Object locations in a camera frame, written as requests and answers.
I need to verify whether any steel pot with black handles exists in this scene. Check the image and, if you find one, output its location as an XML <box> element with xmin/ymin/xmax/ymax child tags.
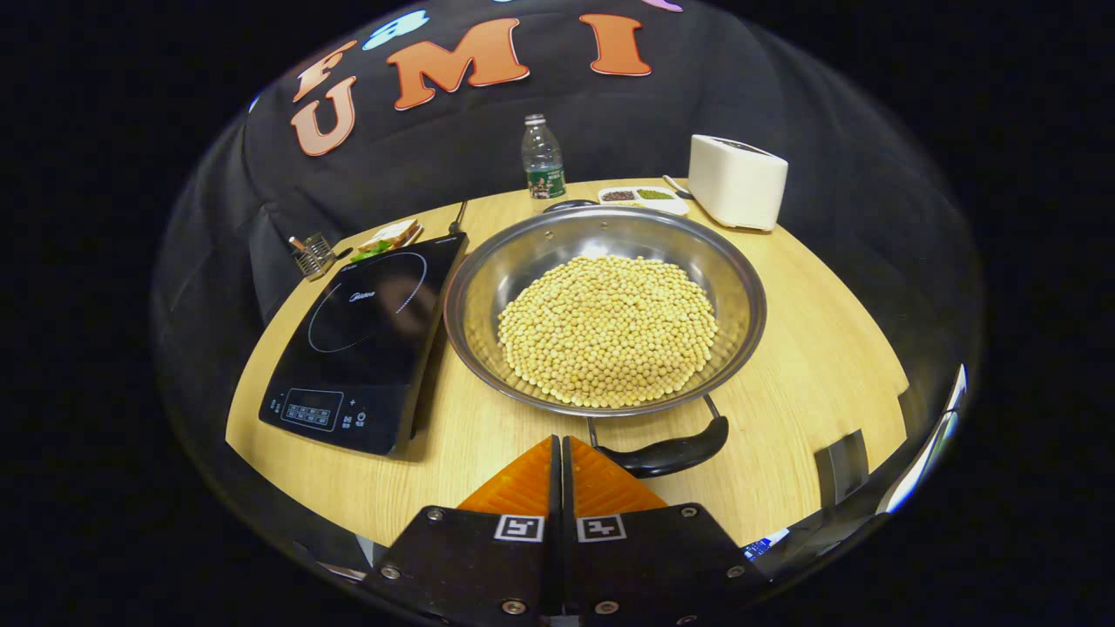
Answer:
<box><xmin>443</xmin><ymin>199</ymin><xmax>769</xmax><ymax>480</ymax></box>

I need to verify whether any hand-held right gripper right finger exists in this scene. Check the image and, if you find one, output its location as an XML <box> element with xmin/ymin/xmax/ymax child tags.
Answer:
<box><xmin>564</xmin><ymin>435</ymin><xmax>772</xmax><ymax>627</ymax></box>

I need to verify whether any clear plastic water bottle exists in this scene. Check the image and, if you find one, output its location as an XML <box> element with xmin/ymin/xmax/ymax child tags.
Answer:
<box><xmin>521</xmin><ymin>113</ymin><xmax>567</xmax><ymax>203</ymax></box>

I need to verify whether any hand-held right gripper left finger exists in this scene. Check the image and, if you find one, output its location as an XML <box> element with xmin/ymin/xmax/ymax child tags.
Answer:
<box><xmin>362</xmin><ymin>435</ymin><xmax>563</xmax><ymax>627</ymax></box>

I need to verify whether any white sandwich plate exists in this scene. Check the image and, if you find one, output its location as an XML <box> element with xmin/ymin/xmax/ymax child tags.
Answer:
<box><xmin>357</xmin><ymin>221</ymin><xmax>426</xmax><ymax>260</ymax></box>

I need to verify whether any pile of yellow soybeans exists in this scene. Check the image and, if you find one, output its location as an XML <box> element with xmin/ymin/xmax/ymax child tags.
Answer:
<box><xmin>497</xmin><ymin>255</ymin><xmax>720</xmax><ymax>409</ymax></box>

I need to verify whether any white divided dish of beans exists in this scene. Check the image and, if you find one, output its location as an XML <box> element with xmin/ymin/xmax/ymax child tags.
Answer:
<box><xmin>598</xmin><ymin>186</ymin><xmax>691</xmax><ymax>216</ymax></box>

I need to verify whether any white toaster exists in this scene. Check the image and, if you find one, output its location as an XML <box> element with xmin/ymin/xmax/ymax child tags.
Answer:
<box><xmin>687</xmin><ymin>134</ymin><xmax>789</xmax><ymax>232</ymax></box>

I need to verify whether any sandwich with lettuce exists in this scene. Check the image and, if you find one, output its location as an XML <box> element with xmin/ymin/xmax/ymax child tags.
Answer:
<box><xmin>351</xmin><ymin>219</ymin><xmax>425</xmax><ymax>262</ymax></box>

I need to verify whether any black induction cooktop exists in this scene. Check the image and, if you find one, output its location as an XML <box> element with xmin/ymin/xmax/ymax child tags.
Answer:
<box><xmin>259</xmin><ymin>232</ymin><xmax>470</xmax><ymax>457</ymax></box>

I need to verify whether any black backdrop cloth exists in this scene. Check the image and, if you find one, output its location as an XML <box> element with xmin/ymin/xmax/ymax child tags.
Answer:
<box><xmin>152</xmin><ymin>0</ymin><xmax>981</xmax><ymax>523</ymax></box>

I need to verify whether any wire mesh utensil holder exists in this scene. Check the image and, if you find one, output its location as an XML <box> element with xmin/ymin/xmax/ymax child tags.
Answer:
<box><xmin>289</xmin><ymin>232</ymin><xmax>339</xmax><ymax>281</ymax></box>

